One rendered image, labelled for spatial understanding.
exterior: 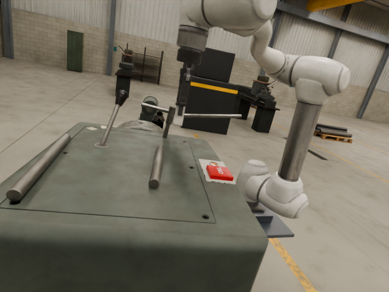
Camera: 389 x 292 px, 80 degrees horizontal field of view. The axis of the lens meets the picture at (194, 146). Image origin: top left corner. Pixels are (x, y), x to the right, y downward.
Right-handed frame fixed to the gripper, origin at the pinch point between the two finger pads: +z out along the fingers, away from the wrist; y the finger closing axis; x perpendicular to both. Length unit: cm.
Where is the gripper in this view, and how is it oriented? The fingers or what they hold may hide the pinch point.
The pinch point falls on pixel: (179, 114)
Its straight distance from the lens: 78.5
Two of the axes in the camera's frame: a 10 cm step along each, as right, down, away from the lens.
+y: -1.4, -3.5, 9.3
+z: -1.9, 9.3, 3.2
